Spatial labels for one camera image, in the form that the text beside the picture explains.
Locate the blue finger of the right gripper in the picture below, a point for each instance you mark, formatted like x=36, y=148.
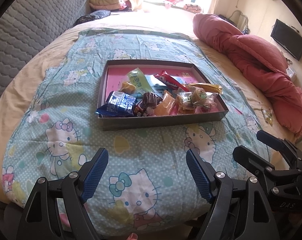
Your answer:
x=253, y=163
x=291, y=154

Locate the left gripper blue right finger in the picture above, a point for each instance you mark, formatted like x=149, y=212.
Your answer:
x=203, y=175

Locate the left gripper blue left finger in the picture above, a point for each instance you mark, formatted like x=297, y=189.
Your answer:
x=91, y=173

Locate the clear round cookie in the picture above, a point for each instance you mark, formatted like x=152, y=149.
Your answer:
x=208, y=103

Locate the blue biscuit packet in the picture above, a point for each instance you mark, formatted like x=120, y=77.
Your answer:
x=118, y=104

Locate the orange wafer packet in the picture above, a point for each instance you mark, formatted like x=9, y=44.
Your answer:
x=166, y=106

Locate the green label round cake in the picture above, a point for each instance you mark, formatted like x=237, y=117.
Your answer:
x=198, y=96

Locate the gold wrapper snack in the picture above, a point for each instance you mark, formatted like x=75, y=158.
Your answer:
x=207, y=87

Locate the red Alpenliebe candy pack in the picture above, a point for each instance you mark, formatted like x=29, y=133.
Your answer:
x=170, y=82

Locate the green pastry snack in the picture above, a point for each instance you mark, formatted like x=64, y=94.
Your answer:
x=135, y=83

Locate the brown Snickers bar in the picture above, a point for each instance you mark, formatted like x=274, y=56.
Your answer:
x=140, y=112

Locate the person's left hand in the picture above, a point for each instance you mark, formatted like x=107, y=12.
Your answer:
x=132, y=236

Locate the small yellow candy wrapper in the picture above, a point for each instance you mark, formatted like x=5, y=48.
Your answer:
x=267, y=115

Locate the red quilted comforter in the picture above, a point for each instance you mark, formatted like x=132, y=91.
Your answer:
x=260, y=62

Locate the Hello Kitty teal blanket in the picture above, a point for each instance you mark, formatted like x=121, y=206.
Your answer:
x=147, y=185

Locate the dark cardboard box tray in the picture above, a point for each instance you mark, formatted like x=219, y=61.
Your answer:
x=115, y=123

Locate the small brown chocolate packet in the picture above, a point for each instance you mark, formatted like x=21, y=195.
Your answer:
x=151, y=100

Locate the pink book in tray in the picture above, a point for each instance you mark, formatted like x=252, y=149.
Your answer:
x=115, y=75

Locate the dark floral cloth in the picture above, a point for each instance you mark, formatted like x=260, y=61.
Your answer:
x=96, y=15

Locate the grey quilted sofa cover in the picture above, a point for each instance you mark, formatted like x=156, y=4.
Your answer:
x=28, y=26

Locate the pink items on windowsill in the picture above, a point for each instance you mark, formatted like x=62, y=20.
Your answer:
x=180, y=4

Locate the black wall television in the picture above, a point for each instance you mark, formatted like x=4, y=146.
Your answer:
x=288, y=38

